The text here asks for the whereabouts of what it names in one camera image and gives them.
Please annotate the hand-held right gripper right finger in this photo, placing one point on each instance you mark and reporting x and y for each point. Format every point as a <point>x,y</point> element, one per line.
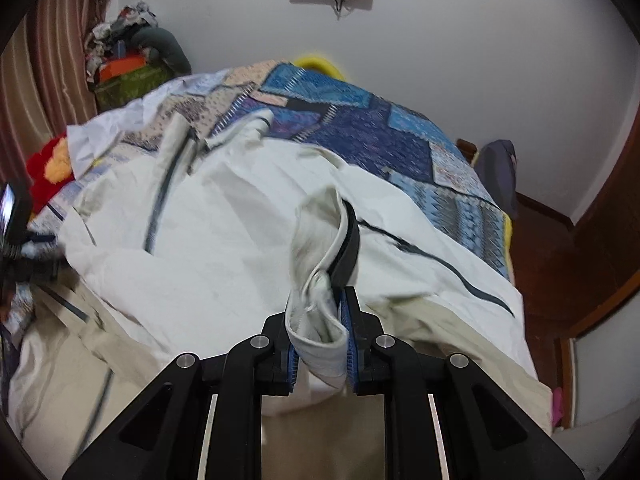
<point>350,350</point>

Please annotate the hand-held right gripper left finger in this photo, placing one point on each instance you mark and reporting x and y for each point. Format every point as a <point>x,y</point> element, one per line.
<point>293,370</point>

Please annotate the white and beige jacket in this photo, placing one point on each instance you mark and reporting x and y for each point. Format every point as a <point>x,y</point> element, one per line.
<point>225,240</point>

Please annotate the pile of mixed clothes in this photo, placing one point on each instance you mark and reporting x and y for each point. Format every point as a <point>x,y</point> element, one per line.
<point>112,30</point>

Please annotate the red plush blanket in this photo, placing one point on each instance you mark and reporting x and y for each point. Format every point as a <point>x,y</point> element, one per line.
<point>47,165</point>

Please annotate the white bed sheet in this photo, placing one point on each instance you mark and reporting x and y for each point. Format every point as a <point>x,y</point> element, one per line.
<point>115,120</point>

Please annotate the striped brown curtain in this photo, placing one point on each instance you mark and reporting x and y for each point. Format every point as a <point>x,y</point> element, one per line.
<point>45,60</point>

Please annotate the green printed bag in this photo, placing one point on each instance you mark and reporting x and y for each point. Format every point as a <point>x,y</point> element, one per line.
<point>132,87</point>

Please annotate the orange box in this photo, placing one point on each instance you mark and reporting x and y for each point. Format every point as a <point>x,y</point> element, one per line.
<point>122,67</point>

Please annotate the pink cloth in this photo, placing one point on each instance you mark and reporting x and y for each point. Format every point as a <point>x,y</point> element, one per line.
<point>557,405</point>

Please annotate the blue patchwork blanket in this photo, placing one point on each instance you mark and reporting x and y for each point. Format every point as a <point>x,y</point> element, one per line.
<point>375,125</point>

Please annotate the grey stuffed bolster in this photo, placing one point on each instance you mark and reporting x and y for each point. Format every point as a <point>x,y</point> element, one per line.
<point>167,47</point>

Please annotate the grey cloth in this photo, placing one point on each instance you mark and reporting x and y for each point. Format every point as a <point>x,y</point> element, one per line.
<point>497,175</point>

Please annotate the yellow curved tube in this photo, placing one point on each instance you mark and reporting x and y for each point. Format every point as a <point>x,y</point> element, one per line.
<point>320,62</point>

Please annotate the wooden door frame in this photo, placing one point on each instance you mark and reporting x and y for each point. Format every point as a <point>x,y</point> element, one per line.
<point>615,240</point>

